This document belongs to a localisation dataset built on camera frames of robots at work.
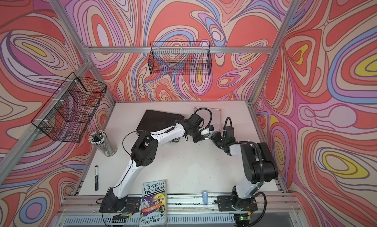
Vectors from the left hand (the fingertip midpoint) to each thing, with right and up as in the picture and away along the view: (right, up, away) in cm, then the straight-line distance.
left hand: (205, 137), depth 97 cm
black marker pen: (-64, -21, -15) cm, 69 cm away
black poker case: (-36, +10, +6) cm, 38 cm away
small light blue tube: (-2, -27, -23) cm, 36 cm away
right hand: (+4, -2, 0) cm, 4 cm away
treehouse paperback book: (-28, -29, -25) cm, 48 cm away
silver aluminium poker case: (-2, +15, -16) cm, 22 cm away
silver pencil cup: (-61, +1, -15) cm, 63 cm away
